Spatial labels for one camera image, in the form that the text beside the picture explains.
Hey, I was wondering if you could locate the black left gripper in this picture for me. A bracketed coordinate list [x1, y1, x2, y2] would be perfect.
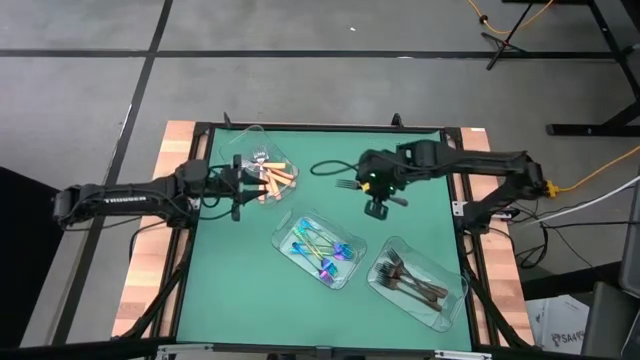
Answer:
[207, 153, 270, 222]

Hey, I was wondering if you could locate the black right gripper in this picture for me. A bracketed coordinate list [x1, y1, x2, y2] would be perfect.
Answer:
[356, 147, 410, 222]

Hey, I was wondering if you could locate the clear plastic bin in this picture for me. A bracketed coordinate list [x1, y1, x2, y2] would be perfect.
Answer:
[271, 208, 368, 291]
[218, 124, 300, 205]
[366, 235, 470, 334]

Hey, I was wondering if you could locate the green table mat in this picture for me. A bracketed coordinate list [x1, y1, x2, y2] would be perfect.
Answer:
[174, 127, 474, 352]

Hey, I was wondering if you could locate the black floor stand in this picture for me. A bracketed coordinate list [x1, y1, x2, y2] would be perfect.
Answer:
[479, 0, 539, 71]

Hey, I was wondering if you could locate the white printed box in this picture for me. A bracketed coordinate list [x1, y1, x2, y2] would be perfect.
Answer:
[524, 293, 591, 357]

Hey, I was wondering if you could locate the black panel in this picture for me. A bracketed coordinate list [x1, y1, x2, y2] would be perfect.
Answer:
[0, 166, 79, 351]

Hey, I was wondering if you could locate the grey cabinet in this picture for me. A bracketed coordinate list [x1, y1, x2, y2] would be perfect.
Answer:
[618, 164, 640, 301]

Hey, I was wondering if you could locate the grey chair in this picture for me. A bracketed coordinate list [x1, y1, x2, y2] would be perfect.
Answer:
[579, 279, 640, 359]

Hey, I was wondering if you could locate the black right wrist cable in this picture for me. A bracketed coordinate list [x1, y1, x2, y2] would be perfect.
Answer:
[309, 159, 362, 178]

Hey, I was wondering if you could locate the black table frame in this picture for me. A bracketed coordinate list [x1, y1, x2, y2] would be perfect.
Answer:
[149, 119, 501, 351]

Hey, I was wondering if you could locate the black floor cable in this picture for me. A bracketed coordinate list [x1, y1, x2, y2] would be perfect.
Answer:
[512, 219, 624, 271]

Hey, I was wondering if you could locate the black desk frame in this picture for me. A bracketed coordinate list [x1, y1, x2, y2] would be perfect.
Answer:
[545, 0, 640, 137]

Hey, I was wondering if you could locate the yellow power cable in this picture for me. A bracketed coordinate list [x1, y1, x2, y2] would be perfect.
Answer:
[546, 144, 640, 197]
[465, 0, 556, 36]

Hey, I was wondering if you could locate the black front rail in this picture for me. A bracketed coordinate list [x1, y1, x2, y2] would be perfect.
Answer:
[0, 338, 640, 360]

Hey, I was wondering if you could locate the white cable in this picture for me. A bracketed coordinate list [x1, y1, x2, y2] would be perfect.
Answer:
[529, 174, 640, 225]

